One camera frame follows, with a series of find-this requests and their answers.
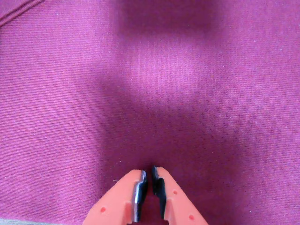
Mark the dark red cloth garment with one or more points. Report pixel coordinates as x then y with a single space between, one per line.
150 93

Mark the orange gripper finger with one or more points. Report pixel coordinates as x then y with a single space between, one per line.
117 201
178 204

